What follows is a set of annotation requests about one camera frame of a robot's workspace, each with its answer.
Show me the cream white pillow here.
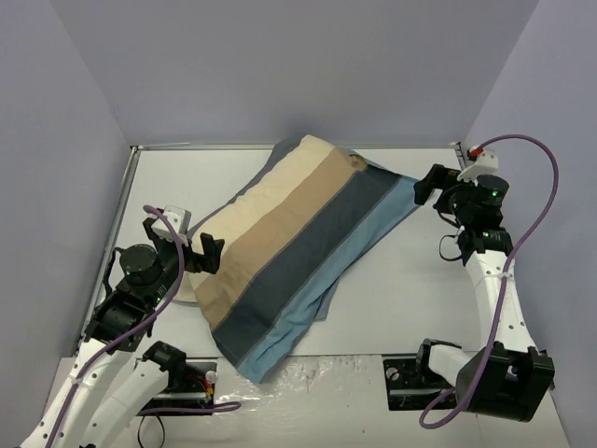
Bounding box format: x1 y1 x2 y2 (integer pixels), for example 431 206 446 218
174 272 202 307

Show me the striped pillowcase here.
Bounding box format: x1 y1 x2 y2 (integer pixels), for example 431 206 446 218
192 134 416 383

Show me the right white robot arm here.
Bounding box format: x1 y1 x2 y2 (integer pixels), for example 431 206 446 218
413 164 555 422

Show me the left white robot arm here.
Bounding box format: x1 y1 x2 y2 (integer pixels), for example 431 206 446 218
22 209 225 447

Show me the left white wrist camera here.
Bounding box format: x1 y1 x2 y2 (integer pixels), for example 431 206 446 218
151 205 191 246

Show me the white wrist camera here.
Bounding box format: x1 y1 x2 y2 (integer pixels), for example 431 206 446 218
151 205 191 246
457 146 499 183

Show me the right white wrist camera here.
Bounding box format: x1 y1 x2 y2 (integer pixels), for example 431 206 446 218
457 146 499 183

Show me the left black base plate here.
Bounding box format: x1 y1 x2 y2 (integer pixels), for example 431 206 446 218
138 358 217 416

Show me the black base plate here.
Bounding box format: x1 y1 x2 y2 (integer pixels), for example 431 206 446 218
382 354 451 412
138 358 217 416

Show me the thin black cable loop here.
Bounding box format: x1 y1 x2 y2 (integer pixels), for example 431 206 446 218
135 413 165 448

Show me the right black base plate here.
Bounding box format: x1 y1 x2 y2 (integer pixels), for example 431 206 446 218
382 354 451 412

